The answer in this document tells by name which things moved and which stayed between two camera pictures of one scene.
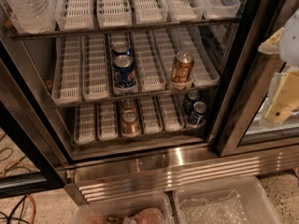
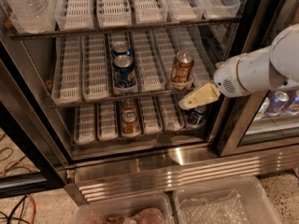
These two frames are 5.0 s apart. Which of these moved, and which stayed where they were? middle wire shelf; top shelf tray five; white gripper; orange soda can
Moved: white gripper
Stayed: orange soda can; middle wire shelf; top shelf tray five
